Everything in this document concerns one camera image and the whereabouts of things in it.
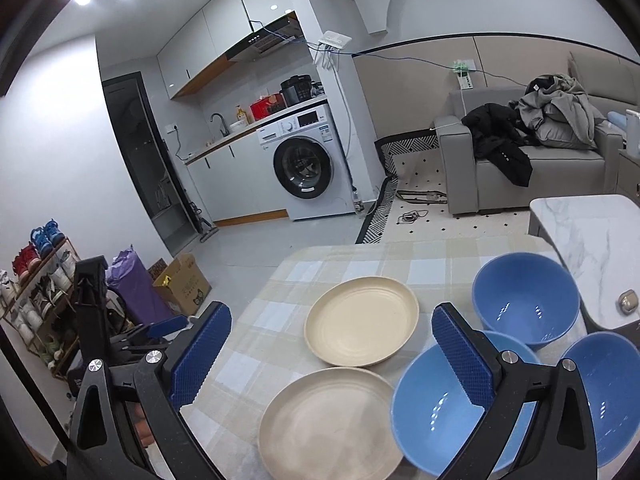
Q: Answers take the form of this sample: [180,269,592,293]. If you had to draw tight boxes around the black rice cooker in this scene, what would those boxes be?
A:
[280,75,312,107]

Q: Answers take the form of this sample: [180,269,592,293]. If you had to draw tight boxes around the range hood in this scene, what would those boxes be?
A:
[226,12,304,63]

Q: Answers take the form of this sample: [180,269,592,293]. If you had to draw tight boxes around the blue bowl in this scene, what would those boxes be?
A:
[472,252,580,350]
[563,332,639,467]
[389,328,544,478]

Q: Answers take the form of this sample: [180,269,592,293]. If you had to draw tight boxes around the black patterned rug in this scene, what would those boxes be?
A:
[356,129,448,244]

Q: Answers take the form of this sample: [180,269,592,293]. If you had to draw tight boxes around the grey sofa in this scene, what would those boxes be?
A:
[434,51,639,216]

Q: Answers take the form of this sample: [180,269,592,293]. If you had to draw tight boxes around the beige plate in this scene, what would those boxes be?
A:
[304,276,420,367]
[257,367,402,479]

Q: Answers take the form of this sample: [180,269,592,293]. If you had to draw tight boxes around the purple bag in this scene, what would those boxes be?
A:
[106,246,174,324]

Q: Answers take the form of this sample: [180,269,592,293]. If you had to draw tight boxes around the red box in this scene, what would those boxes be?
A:
[250,92,286,122]

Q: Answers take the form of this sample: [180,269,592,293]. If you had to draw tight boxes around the white washing machine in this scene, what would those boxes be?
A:
[257,102,355,221]

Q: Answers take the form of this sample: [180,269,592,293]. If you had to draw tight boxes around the black jacket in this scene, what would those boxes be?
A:
[461,103,539,188]

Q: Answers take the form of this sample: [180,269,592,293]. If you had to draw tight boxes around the white wall router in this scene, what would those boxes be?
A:
[318,30,352,50]

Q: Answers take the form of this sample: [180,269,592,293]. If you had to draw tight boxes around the shoe rack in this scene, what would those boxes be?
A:
[1,219,79,380]

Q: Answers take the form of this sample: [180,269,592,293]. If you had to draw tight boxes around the grey clothes pile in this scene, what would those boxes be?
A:
[509,74,604,151]

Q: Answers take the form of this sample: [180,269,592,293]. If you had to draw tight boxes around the small earbud case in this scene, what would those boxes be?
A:
[616,289,639,315]

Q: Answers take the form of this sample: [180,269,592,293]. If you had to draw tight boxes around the white marble coffee table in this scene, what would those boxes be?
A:
[529,194,639,344]

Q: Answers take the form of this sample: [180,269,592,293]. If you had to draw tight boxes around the white kitchen cabinets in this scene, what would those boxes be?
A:
[186,132,288,222]

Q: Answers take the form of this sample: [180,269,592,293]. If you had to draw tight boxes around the cardboard box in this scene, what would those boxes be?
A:
[153,254,212,315]

